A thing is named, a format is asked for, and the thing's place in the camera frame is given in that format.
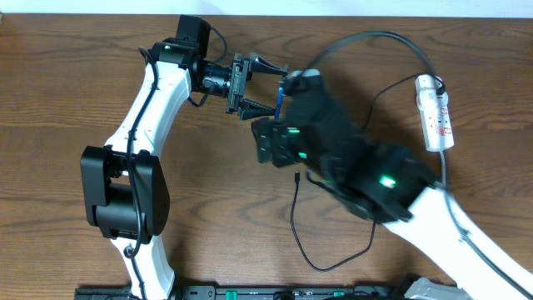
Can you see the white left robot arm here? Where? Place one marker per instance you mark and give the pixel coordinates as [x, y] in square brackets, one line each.
[125, 192]

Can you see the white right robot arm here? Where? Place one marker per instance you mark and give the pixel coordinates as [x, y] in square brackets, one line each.
[385, 183]

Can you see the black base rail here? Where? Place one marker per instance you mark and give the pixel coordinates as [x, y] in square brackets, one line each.
[206, 292]

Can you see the blue smartphone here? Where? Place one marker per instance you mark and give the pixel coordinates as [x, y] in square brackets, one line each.
[279, 101]

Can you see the white power strip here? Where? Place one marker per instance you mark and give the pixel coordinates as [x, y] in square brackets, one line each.
[432, 102]

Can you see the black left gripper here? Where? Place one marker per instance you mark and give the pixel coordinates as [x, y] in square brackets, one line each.
[236, 83]

